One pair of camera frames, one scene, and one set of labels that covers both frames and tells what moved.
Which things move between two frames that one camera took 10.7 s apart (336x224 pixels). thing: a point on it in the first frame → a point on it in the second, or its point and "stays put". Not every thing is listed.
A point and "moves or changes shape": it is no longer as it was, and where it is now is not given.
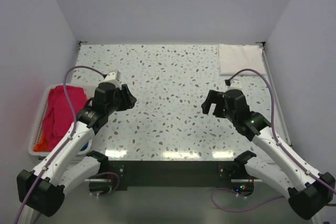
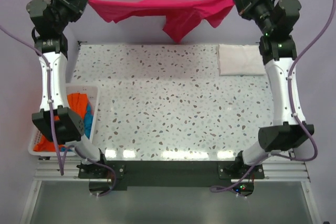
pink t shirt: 59,121 moves or changes shape
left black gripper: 129,101 → 75,6
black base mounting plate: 118,174 stays put
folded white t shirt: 233,58 stays put
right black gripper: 213,97 → 245,4
